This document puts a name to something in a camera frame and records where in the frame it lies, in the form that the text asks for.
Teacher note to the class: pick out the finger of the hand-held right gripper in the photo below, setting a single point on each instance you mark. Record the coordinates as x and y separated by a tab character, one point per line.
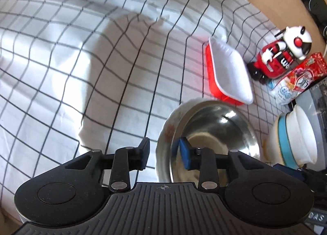
288	170

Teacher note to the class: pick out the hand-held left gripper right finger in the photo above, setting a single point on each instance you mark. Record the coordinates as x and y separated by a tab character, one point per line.
184	153

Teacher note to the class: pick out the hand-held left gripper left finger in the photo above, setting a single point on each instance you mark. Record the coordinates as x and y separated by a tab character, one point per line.
143	155

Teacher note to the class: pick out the white floral bowl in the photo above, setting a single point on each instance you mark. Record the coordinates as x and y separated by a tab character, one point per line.
166	132

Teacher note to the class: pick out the light blue bowl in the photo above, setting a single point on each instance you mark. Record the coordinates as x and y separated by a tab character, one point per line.
284	140

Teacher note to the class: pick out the white bowl with yellow rim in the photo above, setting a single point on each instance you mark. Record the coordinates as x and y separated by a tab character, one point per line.
273	137

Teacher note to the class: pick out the plain white bowl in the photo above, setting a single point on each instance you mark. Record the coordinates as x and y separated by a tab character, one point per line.
301	132

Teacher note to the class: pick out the stainless steel bowl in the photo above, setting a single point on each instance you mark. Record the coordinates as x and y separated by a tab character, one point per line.
217	122

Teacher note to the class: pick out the white computer case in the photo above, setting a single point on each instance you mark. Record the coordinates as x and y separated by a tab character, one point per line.
318	102

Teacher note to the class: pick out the red rectangular dish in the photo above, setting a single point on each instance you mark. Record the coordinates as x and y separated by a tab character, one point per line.
227	71

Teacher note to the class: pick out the red cereal bag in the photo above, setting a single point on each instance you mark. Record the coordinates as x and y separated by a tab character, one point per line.
299	76

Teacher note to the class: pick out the white checkered tablecloth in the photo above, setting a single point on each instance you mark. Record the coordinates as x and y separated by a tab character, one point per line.
76	71

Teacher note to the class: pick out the red and white robot toy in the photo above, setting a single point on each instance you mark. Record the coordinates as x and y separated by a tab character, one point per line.
278	56

